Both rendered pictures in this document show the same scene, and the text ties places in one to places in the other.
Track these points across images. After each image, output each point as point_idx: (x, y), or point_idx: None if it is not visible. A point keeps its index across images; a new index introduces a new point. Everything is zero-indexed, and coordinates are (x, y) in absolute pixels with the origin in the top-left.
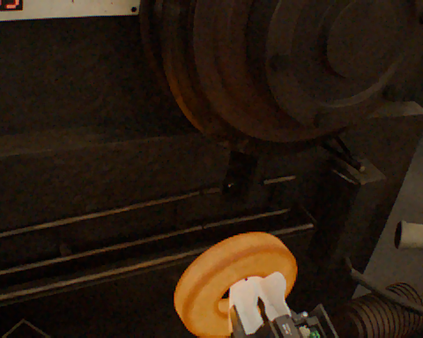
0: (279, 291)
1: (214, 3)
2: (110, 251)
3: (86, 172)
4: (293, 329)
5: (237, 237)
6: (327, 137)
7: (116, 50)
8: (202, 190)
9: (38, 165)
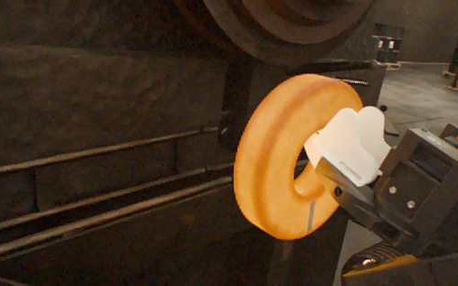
0: (375, 131)
1: None
2: (108, 199)
3: (74, 93)
4: (443, 142)
5: (303, 75)
6: (323, 52)
7: None
8: (201, 128)
9: (4, 73)
